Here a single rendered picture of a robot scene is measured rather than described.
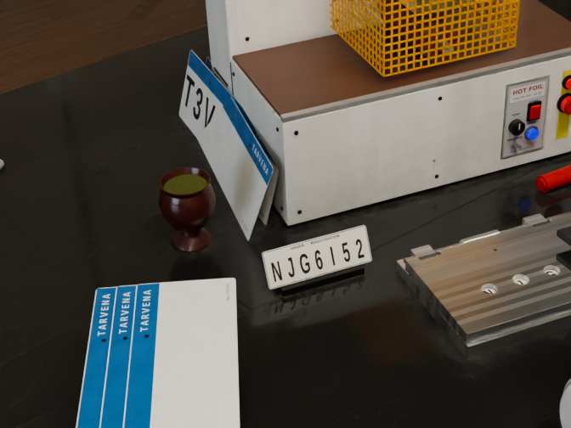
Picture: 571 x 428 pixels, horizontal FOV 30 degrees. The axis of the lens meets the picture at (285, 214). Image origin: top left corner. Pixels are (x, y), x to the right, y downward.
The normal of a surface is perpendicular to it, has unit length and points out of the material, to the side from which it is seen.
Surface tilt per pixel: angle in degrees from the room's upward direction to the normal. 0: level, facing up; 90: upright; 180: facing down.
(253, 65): 0
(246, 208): 69
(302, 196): 90
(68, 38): 0
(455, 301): 0
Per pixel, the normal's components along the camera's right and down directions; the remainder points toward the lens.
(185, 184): -0.04, -0.82
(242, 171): -0.91, -0.11
